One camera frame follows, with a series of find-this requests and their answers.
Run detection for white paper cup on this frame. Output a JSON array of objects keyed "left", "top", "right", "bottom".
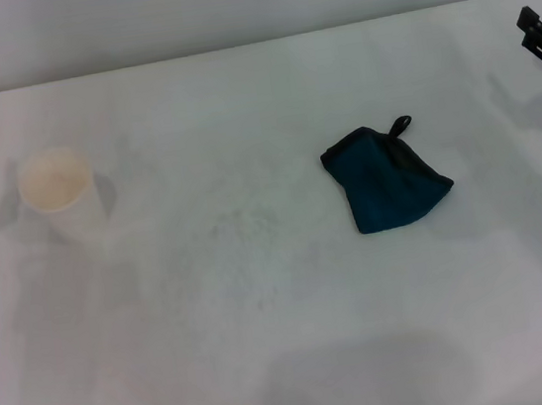
[{"left": 13, "top": 142, "right": 112, "bottom": 270}]

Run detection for blue rag with black trim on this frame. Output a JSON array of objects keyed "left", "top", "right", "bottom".
[{"left": 315, "top": 110, "right": 461, "bottom": 242}]

